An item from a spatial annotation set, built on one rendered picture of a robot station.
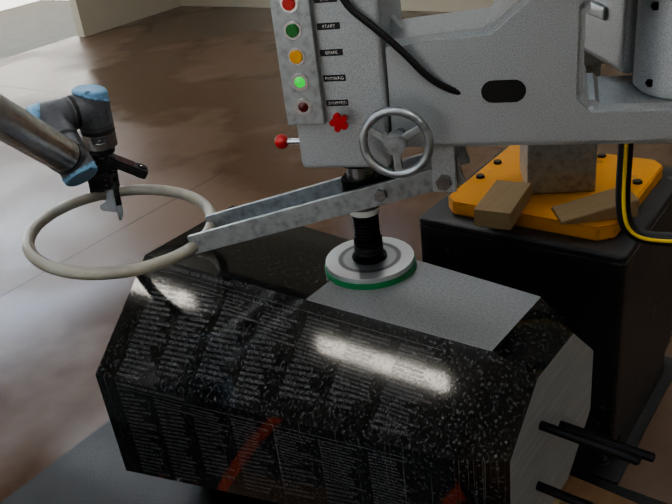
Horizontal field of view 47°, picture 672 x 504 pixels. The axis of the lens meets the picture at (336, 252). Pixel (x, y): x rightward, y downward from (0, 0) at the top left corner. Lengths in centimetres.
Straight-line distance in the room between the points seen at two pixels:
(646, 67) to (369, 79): 52
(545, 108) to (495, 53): 14
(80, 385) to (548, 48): 226
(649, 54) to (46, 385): 248
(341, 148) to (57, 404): 183
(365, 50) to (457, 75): 18
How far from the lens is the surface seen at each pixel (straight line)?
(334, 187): 185
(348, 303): 174
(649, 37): 157
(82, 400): 310
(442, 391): 159
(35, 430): 305
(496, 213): 208
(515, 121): 157
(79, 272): 189
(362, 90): 158
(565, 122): 157
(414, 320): 166
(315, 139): 164
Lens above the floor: 174
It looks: 28 degrees down
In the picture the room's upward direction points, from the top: 7 degrees counter-clockwise
